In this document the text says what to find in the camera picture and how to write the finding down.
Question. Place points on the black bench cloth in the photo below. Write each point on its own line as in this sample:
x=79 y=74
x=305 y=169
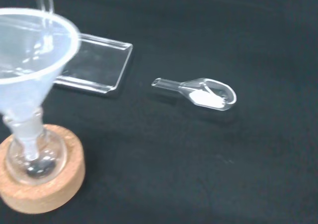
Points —
x=198 y=159

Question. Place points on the clear round-bottom glass flask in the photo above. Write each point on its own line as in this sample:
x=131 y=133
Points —
x=47 y=157

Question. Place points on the clear acrylic funnel stand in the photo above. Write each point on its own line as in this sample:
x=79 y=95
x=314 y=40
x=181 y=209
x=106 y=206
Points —
x=99 y=62

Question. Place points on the translucent white plastic funnel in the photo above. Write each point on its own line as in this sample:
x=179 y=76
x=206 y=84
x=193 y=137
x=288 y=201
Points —
x=32 y=67

